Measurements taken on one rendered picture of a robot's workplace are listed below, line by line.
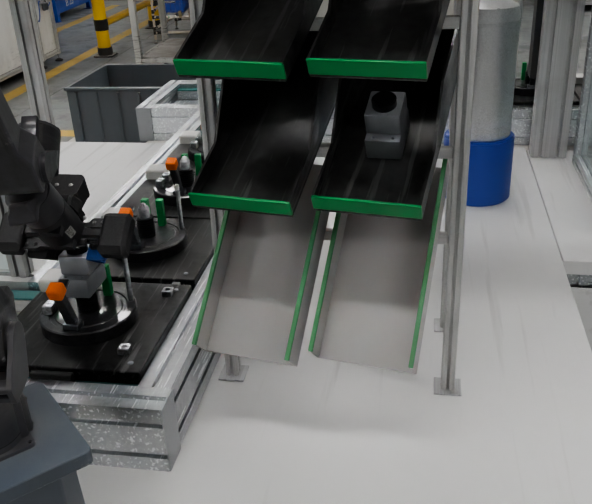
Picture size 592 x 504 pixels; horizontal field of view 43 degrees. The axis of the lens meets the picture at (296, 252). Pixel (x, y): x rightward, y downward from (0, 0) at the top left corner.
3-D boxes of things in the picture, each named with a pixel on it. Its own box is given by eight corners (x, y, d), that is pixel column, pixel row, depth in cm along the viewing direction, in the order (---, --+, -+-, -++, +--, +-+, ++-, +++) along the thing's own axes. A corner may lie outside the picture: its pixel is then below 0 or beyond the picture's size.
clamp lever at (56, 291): (76, 327, 104) (58, 293, 99) (63, 326, 105) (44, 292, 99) (84, 307, 107) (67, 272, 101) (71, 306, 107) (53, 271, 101)
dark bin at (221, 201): (293, 217, 88) (280, 173, 82) (193, 207, 92) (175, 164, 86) (350, 67, 104) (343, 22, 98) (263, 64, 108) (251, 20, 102)
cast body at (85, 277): (90, 299, 105) (81, 254, 102) (61, 297, 106) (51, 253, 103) (112, 271, 113) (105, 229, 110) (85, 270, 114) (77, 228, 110)
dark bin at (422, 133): (422, 221, 85) (418, 176, 80) (313, 210, 90) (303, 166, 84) (460, 67, 101) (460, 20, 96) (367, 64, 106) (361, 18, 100)
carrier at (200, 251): (195, 290, 122) (187, 220, 116) (57, 284, 126) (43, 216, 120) (231, 228, 143) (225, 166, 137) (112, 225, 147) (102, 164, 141)
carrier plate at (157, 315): (141, 385, 99) (139, 371, 98) (-24, 373, 103) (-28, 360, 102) (193, 295, 120) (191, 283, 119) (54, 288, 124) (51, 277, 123)
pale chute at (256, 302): (297, 367, 95) (288, 360, 91) (204, 351, 99) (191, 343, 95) (339, 167, 103) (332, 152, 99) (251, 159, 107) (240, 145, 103)
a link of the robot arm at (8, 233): (107, 233, 93) (117, 190, 96) (-31, 229, 96) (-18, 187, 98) (129, 260, 100) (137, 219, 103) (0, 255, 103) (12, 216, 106)
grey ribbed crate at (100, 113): (221, 146, 293) (216, 88, 283) (72, 144, 304) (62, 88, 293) (245, 115, 331) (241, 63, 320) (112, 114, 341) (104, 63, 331)
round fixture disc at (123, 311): (117, 349, 104) (115, 337, 103) (24, 343, 106) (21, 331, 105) (151, 298, 116) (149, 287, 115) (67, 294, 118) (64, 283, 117)
